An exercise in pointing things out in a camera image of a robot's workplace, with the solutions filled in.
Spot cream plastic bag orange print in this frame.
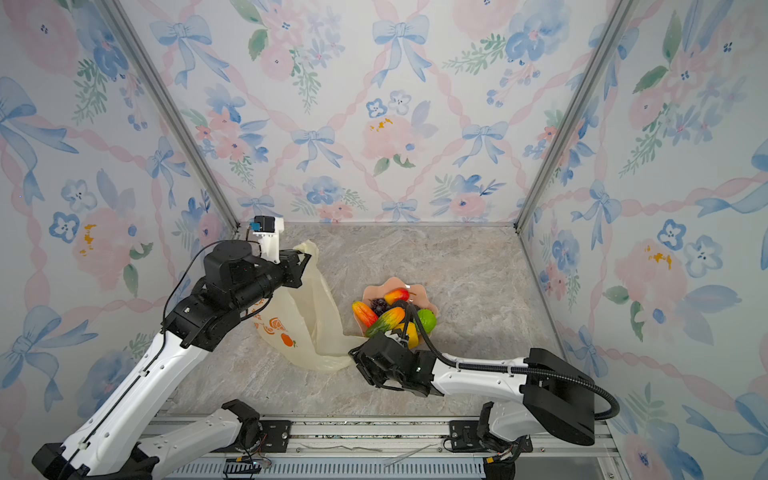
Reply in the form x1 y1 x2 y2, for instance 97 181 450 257
249 241 365 373

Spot green lime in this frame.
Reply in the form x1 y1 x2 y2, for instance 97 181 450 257
418 309 437 334

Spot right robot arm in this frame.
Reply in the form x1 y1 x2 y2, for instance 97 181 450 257
349 333 621 449

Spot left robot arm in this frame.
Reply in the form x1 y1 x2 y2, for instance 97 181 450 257
32 240 312 479

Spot yellow bell pepper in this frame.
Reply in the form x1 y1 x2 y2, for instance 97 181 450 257
406 322 420 349

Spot green orange mango fruit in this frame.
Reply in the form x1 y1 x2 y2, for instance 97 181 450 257
365 307 405 338

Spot orange red mango fruit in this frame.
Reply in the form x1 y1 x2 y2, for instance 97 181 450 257
352 301 378 330

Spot dark purple grape bunch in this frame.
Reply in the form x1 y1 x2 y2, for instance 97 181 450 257
370 298 391 317

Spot pink flower-shaped plate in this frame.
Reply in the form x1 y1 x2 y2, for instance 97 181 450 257
361 277 439 319

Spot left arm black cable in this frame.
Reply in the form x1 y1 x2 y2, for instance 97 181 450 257
160 239 253 337

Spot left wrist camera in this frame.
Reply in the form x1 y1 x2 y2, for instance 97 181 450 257
246 216 284 264

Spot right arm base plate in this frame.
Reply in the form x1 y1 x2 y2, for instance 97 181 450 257
443 420 533 455

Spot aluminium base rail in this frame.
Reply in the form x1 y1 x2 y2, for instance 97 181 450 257
170 416 629 479

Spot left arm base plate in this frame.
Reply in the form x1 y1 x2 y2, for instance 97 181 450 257
218 420 293 455

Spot left aluminium corner post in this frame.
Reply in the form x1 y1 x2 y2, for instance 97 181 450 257
96 1 239 232

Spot aluminium corner post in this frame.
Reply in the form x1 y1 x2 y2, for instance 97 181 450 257
514 0 636 235
96 1 239 232

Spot right aluminium corner post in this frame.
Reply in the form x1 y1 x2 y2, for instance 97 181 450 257
514 0 636 235

